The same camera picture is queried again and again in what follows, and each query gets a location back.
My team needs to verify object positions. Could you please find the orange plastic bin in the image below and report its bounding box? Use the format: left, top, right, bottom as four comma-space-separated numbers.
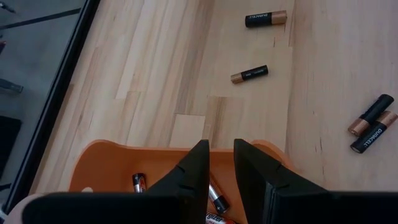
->
68, 139, 295, 224

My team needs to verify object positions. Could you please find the black aluminium table frame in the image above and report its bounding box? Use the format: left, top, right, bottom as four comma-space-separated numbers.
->
2, 0, 102, 214

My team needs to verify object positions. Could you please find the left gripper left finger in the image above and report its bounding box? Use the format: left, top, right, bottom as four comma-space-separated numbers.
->
21, 139, 211, 224

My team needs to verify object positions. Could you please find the slim black copper battery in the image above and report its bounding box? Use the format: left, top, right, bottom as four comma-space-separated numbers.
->
230, 64, 269, 85

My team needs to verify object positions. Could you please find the black cable with plug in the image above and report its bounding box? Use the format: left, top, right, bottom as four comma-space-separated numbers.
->
0, 1, 17, 14

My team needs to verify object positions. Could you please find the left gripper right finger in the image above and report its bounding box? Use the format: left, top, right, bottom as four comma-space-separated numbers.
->
233, 138, 398, 224

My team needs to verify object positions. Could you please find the silver battery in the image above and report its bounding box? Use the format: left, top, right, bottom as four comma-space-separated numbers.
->
208, 174, 231, 215
205, 212, 238, 224
132, 172, 147, 194

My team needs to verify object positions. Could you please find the grey metal table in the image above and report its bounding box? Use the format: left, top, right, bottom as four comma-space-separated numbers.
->
0, 78, 24, 95

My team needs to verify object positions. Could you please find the large black fabric box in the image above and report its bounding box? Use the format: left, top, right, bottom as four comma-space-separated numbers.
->
0, 116, 22, 179

